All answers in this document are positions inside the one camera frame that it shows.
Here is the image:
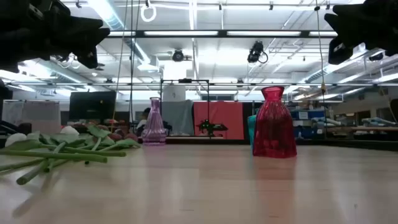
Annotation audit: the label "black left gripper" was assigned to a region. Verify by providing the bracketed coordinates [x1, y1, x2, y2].
[29, 0, 111, 70]

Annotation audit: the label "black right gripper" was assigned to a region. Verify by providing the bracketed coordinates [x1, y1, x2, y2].
[324, 0, 398, 65]

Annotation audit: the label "dark red artificial tulip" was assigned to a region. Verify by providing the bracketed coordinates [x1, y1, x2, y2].
[73, 123, 93, 134]
[111, 121, 130, 134]

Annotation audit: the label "purple ribbed glass vase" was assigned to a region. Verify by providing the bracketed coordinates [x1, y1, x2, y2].
[141, 96, 167, 146]

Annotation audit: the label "teal glass vase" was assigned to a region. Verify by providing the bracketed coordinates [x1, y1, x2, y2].
[247, 114, 257, 147]

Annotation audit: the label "red ribbed glass vase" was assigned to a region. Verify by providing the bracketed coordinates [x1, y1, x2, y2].
[252, 86, 298, 159]

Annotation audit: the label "black monitor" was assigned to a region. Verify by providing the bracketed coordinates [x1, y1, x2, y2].
[68, 91, 118, 121]

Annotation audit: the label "person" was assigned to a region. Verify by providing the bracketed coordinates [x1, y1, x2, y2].
[136, 107, 174, 138]

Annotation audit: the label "white partition board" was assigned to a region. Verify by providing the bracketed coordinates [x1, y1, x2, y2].
[1, 100, 62, 134]

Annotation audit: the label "background wooden table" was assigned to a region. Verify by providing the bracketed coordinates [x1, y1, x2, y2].
[326, 126, 398, 132]

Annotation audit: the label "blue storage bins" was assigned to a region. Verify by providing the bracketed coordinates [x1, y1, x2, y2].
[290, 108, 326, 140]

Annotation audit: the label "black chair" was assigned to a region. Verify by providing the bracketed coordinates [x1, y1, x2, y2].
[17, 122, 33, 135]

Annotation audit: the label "black overhead bar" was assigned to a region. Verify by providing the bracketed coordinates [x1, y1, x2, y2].
[105, 29, 338, 39]

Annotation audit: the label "red cloth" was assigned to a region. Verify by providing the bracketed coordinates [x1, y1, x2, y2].
[193, 101, 245, 140]

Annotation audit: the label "hanging cable with yellow tag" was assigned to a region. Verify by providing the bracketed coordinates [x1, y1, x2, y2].
[314, 0, 328, 139]

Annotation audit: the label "white cable ring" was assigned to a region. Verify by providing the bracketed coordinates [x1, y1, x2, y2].
[140, 4, 157, 23]

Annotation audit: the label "black camera with cable loop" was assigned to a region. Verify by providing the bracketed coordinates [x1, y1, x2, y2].
[247, 40, 269, 65]

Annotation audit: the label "black metal frame stand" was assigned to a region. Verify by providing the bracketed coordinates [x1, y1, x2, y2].
[159, 78, 211, 138]

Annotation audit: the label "black table frame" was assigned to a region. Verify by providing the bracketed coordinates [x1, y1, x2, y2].
[136, 136, 398, 152]

